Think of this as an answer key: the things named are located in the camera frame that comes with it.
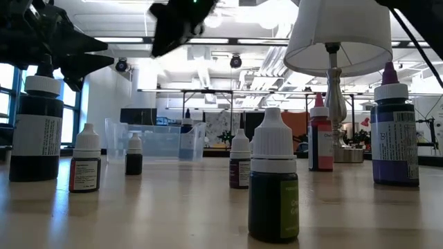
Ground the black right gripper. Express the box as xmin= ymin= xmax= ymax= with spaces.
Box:
xmin=148 ymin=0 xmax=222 ymax=59

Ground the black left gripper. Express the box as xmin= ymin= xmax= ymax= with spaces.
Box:
xmin=10 ymin=0 xmax=116 ymax=93

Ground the large black food coloring bottle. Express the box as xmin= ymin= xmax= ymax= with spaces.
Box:
xmin=9 ymin=53 xmax=65 ymax=183

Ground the small red-label dropper bottle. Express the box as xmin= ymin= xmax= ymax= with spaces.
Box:
xmin=69 ymin=123 xmax=102 ymax=194

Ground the small black dropper bottle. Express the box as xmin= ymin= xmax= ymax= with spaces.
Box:
xmin=125 ymin=132 xmax=143 ymax=176

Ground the small purple dropper bottle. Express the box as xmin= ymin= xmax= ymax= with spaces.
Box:
xmin=229 ymin=128 xmax=252 ymax=190

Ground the large red food coloring bottle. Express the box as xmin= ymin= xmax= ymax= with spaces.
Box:
xmin=307 ymin=92 xmax=335 ymax=173

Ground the small green dropper bottle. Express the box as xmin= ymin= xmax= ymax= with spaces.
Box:
xmin=248 ymin=107 xmax=300 ymax=244

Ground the large purple food coloring bottle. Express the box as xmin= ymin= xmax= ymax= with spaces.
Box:
xmin=370 ymin=61 xmax=420 ymax=188

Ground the black computer monitor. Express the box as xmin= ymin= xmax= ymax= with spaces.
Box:
xmin=120 ymin=107 xmax=158 ymax=126

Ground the clear plastic bin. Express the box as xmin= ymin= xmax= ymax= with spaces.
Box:
xmin=105 ymin=117 xmax=208 ymax=163

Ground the orange partition panel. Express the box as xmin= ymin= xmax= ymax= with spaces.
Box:
xmin=281 ymin=111 xmax=309 ymax=150

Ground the black metal workstation frame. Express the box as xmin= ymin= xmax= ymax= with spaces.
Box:
xmin=137 ymin=89 xmax=357 ymax=139

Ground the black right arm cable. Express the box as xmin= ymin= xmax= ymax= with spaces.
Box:
xmin=390 ymin=7 xmax=443 ymax=89

